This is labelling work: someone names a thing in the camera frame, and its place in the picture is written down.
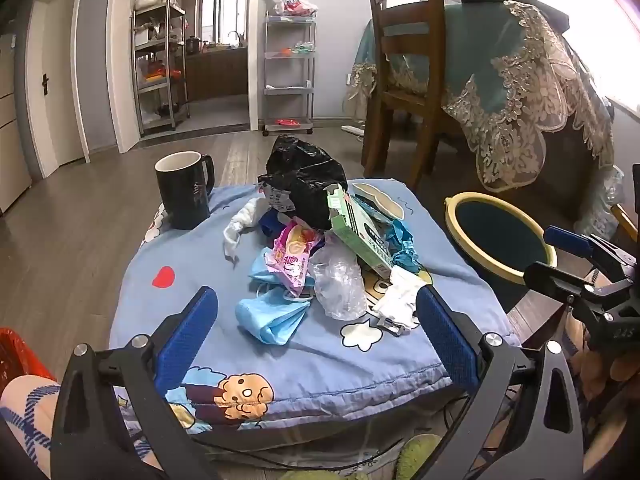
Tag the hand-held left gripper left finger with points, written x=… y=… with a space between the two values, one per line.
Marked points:
x=187 y=340

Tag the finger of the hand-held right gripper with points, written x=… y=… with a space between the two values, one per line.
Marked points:
x=565 y=240
x=550 y=277

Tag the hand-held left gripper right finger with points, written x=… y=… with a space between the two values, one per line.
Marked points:
x=445 y=340

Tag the blue bin with yellow rim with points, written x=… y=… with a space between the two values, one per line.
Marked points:
x=495 y=235

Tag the blue face mask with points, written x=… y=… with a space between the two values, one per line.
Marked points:
x=270 y=317

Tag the blue plastic wrapper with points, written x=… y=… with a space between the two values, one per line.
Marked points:
x=402 y=240

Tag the clear plastic wrapper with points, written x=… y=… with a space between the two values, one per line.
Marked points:
x=337 y=280

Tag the white twisted paper tissue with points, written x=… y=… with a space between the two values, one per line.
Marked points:
x=240 y=222

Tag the green carton box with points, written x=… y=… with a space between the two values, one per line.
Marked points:
x=360 y=240

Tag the pink snack packet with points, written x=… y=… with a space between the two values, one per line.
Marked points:
x=292 y=255

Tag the black plastic bag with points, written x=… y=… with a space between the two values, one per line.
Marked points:
x=305 y=175

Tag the clear plastic bag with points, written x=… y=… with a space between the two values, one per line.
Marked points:
x=607 y=195

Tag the printed blue blanket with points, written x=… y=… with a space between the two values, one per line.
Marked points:
x=200 y=260

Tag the green fuzzy slipper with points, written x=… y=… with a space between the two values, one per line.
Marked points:
x=420 y=460

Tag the black mug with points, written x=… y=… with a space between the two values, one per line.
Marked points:
x=182 y=200

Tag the beige lace table cover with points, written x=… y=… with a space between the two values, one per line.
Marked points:
x=530 y=100

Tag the red basket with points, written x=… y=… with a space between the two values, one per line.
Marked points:
x=20 y=355

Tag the person's left leg plaid pants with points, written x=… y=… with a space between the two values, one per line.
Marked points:
x=25 y=410

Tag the teal tablecloth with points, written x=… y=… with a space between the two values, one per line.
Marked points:
x=480 y=45

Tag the white power strip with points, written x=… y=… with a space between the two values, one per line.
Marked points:
x=352 y=129

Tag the metal shelf rack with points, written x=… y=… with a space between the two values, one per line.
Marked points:
x=152 y=87

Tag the dark wooden dining chair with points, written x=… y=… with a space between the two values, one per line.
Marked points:
x=410 y=30

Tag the white door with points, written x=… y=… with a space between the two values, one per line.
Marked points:
x=55 y=110

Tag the white trolley rack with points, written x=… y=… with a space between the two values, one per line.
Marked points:
x=287 y=91

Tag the wooden kitchen cabinet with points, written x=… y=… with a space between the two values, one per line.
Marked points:
x=220 y=72

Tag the orange plastic shelf items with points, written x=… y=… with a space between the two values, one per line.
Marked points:
x=162 y=71

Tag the beige cabinet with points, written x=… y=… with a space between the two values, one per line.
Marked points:
x=10 y=135

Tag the dark cooking pot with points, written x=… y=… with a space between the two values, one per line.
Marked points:
x=193 y=45

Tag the window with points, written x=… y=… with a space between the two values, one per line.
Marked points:
x=220 y=10

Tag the white rice cooker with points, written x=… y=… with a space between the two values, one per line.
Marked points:
x=150 y=1

